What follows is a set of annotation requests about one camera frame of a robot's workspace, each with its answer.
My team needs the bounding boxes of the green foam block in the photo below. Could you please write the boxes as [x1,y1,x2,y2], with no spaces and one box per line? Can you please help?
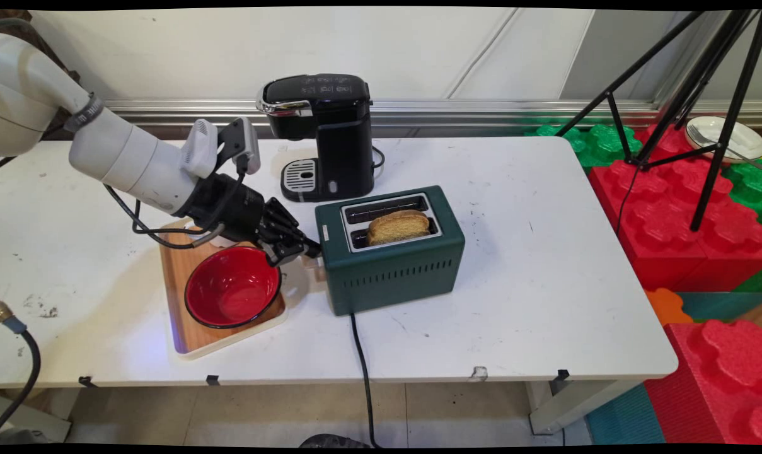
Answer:
[721,161,762,224]
[524,123,644,168]

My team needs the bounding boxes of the white table leg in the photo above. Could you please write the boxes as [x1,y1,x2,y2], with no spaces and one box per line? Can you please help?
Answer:
[524,378,641,436]
[0,388,74,443]

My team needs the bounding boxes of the brown toast slice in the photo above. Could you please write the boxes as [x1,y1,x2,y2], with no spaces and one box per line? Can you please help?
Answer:
[366,209,432,247]

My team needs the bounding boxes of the black coffee machine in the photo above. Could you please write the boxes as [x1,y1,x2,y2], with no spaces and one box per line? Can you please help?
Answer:
[257,74,376,204]

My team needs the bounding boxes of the orange foam piece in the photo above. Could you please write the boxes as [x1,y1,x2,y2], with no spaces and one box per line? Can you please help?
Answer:
[644,288,688,326]

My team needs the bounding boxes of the black velcro arm strap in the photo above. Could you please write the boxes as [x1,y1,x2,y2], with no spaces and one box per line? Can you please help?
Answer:
[63,93,105,134]

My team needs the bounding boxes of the white plate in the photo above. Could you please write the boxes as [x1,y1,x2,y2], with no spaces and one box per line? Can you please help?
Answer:
[683,115,762,163]

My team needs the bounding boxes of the green toaster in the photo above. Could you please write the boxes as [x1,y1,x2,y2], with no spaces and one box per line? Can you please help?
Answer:
[315,185,466,316]

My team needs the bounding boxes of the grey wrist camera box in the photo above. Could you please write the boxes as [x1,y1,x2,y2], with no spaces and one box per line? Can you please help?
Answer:
[217,117,262,176]

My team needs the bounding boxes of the black tripod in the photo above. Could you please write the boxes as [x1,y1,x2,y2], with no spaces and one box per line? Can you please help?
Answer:
[554,9,762,235]

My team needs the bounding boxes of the red enamel bowl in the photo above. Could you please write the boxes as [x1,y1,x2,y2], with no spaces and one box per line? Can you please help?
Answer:
[184,246,284,330]

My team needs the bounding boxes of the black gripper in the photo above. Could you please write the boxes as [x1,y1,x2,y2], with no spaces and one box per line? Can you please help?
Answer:
[179,172,323,267]

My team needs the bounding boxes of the wooden serving tray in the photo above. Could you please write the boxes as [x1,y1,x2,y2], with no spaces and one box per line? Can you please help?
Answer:
[159,218,289,361]

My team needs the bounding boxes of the teal foam mat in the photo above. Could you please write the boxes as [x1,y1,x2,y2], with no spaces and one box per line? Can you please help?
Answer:
[584,383,666,445]

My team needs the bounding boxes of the large red foam block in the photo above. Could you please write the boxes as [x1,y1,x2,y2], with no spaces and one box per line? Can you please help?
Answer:
[587,123,762,292]

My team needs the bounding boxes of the black hose brass fitting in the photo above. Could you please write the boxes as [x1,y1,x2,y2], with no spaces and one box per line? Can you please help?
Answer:
[0,300,42,437]

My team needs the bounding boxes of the aluminium wall rail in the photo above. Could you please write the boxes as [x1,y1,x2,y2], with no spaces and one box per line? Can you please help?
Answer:
[100,99,762,128]

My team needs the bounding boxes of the black toaster power cable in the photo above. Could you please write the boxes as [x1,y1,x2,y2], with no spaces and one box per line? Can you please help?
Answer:
[349,312,382,448]

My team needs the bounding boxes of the dark round object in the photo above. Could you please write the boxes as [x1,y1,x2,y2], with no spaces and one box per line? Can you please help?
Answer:
[299,434,372,449]

